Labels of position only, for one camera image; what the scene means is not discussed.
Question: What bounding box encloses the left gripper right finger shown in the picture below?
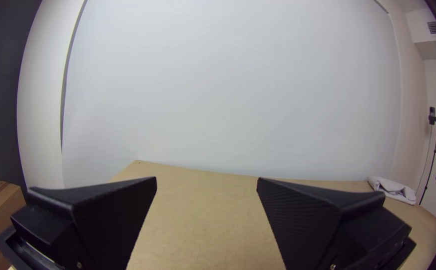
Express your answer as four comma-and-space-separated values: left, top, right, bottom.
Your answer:
256, 176, 414, 270

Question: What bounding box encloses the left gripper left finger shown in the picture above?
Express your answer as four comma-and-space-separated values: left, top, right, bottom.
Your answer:
10, 176, 158, 270

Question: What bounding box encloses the grey t-shirt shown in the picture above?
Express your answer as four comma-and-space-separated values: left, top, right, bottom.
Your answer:
367, 175, 418, 206

